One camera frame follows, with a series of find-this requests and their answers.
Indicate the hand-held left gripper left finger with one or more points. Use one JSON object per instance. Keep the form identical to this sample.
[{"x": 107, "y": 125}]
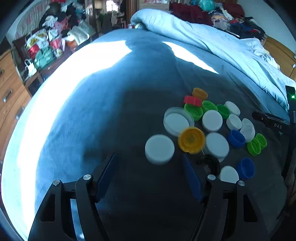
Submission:
[{"x": 106, "y": 176}]

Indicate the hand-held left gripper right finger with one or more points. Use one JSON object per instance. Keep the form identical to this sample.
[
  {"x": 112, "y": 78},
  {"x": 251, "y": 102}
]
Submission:
[{"x": 192, "y": 178}]

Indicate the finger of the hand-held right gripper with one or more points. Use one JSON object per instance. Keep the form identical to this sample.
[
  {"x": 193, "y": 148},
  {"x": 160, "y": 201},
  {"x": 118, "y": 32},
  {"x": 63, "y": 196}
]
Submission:
[
  {"x": 261, "y": 118},
  {"x": 278, "y": 118}
]

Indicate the wide white bottle cap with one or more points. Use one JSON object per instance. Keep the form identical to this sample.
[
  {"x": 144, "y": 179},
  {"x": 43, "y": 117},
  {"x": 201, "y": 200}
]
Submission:
[{"x": 159, "y": 148}]

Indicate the pile of colourful bottle caps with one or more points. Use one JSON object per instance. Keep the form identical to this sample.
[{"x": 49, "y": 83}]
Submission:
[{"x": 212, "y": 120}]

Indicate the blue bed sheet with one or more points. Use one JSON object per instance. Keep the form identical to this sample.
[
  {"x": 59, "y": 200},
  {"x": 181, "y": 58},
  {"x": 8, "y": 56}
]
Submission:
[{"x": 92, "y": 115}]

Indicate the wooden bed headboard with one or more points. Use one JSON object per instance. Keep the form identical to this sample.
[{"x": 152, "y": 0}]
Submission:
[{"x": 282, "y": 53}]

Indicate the light blue duvet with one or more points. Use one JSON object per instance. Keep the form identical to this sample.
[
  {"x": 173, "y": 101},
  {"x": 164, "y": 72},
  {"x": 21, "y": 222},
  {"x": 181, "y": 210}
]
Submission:
[{"x": 208, "y": 37}]

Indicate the heap of mixed clothes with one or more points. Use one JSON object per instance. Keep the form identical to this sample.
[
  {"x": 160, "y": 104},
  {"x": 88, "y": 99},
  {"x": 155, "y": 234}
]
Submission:
[{"x": 240, "y": 23}]

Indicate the cluttered table with bags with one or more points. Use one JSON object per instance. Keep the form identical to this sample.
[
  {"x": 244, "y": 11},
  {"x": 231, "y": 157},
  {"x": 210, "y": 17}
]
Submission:
[{"x": 49, "y": 69}]

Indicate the teal bag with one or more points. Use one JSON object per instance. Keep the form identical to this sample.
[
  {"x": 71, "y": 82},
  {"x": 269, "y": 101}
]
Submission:
[{"x": 207, "y": 4}]

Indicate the wooden dresser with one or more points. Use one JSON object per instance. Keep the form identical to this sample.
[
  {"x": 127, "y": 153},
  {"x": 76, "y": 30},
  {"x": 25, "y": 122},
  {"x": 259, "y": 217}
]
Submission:
[{"x": 11, "y": 92}]

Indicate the maroon cloth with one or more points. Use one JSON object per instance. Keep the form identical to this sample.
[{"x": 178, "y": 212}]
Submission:
[{"x": 187, "y": 11}]

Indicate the white handbag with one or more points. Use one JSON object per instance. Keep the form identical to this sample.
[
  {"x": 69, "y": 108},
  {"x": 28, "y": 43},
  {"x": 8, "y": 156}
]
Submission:
[{"x": 30, "y": 67}]

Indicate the pile of plastic bags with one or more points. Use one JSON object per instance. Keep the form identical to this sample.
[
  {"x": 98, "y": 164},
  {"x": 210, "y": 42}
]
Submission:
[{"x": 44, "y": 48}]

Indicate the cream knitted cloth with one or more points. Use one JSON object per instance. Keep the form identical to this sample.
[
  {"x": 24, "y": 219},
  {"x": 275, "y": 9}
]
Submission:
[{"x": 79, "y": 33}]

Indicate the heap of dark clothes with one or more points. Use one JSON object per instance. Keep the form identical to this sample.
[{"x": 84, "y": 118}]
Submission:
[{"x": 69, "y": 14}]

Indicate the pink patterned headboard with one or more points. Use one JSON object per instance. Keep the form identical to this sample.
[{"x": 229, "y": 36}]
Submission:
[{"x": 25, "y": 20}]

